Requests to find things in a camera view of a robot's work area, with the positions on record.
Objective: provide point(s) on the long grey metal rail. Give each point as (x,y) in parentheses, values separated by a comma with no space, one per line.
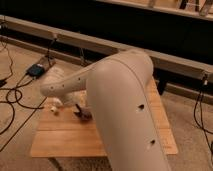
(162,61)

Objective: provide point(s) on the wooden table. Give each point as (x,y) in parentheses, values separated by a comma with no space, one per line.
(64,135)

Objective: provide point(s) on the white plastic bottle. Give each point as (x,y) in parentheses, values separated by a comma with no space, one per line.
(55,105)

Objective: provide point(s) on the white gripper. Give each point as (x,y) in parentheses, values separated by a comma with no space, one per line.
(74,98)

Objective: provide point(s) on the dark purple ceramic bowl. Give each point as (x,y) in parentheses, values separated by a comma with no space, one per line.
(84,114)

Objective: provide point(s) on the blue power adapter box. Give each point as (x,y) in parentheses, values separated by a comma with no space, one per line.
(36,70)

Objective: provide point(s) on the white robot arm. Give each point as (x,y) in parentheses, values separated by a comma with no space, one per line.
(116,88)

